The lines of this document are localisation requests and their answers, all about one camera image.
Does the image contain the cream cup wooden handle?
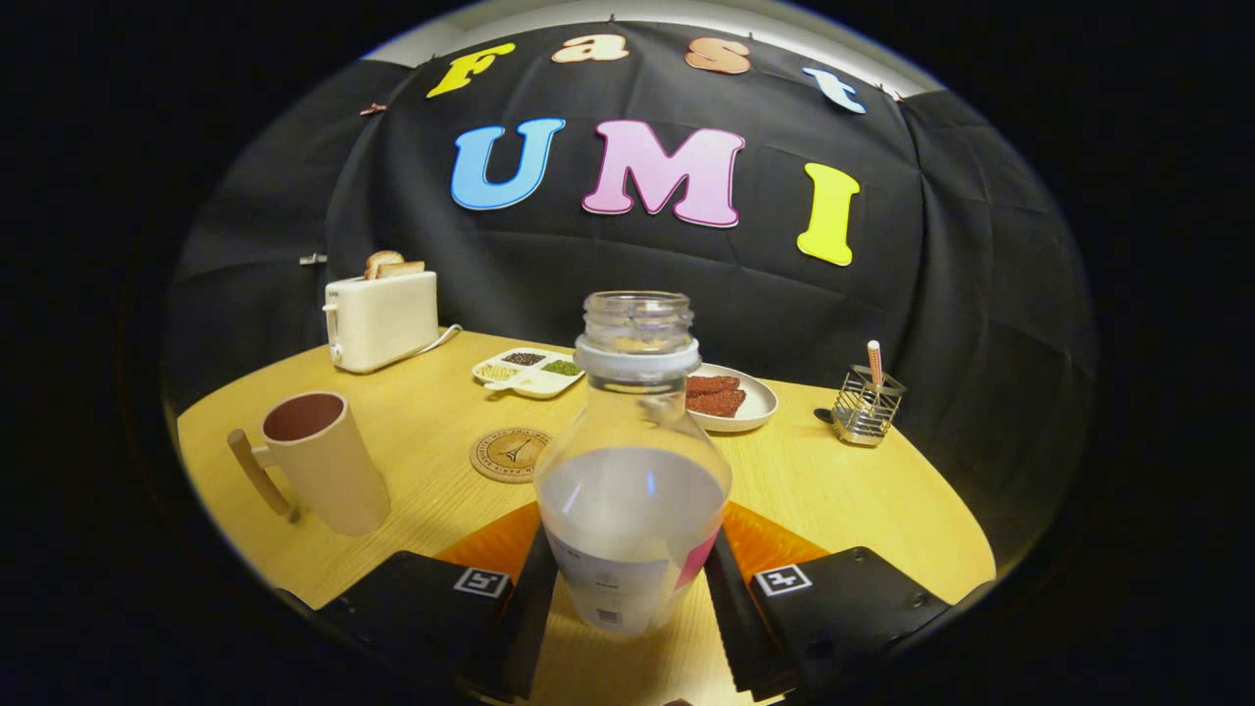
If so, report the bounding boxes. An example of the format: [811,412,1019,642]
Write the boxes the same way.
[227,391,392,537]

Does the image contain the black backdrop cloth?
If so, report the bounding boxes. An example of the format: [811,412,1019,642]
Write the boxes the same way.
[162,20,1097,570]

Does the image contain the white toaster cable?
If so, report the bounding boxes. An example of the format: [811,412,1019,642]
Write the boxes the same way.
[392,325,462,369]

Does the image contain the wooden table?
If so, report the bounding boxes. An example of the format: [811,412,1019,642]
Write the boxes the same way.
[176,330,997,706]

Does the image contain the clear juice bottle white label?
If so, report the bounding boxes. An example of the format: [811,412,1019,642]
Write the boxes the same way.
[534,290,733,636]

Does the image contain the white round plate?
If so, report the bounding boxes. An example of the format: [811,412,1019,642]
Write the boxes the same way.
[683,364,778,433]

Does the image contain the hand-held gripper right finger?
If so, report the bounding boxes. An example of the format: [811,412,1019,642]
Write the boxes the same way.
[706,502,981,703]

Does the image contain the cream toaster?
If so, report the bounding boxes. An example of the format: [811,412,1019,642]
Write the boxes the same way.
[324,270,440,375]

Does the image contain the round cork coaster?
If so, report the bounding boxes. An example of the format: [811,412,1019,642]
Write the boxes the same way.
[470,427,553,484]

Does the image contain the wire utensil holder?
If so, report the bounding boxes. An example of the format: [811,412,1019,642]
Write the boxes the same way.
[831,365,907,448]

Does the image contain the white divided dish with grains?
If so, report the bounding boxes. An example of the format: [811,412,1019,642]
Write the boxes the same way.
[472,347,585,400]

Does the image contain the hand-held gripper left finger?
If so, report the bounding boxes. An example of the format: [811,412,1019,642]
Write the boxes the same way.
[314,500,560,702]

